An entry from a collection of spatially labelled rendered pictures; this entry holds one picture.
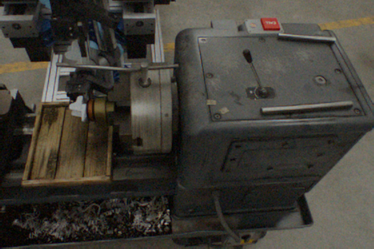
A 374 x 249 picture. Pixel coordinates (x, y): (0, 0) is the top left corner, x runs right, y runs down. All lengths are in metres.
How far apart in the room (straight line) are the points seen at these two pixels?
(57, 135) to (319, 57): 1.01
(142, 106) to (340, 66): 0.66
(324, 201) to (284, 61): 1.43
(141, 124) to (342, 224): 1.68
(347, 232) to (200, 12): 2.28
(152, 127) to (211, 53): 0.31
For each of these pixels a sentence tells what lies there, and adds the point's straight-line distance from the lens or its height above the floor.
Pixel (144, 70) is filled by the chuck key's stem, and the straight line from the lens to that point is 0.94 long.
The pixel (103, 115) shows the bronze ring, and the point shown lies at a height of 1.10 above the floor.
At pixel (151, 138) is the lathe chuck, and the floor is 1.12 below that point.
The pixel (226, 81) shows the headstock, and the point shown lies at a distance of 1.01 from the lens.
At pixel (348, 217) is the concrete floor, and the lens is 2.41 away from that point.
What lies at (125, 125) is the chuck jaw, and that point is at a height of 1.11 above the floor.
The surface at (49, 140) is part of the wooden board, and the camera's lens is 1.36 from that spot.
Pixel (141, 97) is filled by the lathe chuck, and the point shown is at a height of 1.22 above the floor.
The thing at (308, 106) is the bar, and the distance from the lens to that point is 0.99.
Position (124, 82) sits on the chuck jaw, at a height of 1.17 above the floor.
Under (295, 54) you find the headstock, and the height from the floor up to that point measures 1.25.
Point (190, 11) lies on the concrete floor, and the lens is 3.35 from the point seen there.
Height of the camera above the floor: 1.99
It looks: 53 degrees down
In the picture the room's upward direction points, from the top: 7 degrees clockwise
